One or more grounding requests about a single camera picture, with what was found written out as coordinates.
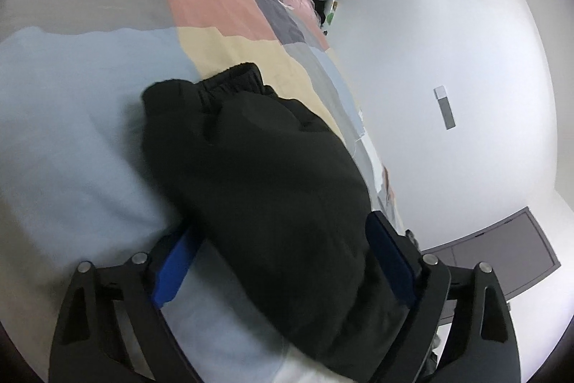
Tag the black pants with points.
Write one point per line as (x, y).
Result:
(269, 203)

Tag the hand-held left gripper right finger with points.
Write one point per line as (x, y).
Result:
(391, 262)

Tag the grey door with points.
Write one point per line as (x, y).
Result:
(497, 253)

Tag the grey wall switch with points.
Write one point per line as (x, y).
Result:
(445, 107)

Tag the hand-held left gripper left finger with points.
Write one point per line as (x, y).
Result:
(172, 264)

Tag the pastel patchwork bed sheet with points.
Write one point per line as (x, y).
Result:
(112, 96)

